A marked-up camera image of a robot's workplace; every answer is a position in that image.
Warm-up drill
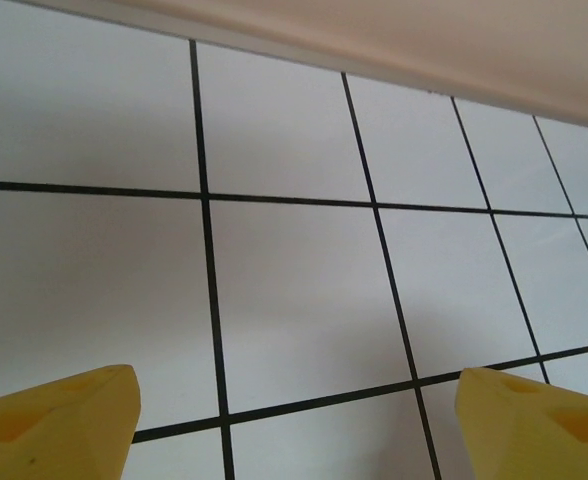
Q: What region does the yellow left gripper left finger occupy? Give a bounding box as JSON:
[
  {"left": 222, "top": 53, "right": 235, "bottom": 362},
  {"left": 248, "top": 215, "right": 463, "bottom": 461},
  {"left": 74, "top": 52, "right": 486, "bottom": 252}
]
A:
[{"left": 0, "top": 364, "right": 142, "bottom": 480}]

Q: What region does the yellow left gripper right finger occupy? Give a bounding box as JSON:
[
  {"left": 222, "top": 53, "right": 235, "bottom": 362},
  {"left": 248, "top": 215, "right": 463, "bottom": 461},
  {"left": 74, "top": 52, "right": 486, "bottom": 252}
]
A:
[{"left": 454, "top": 367, "right": 588, "bottom": 480}]

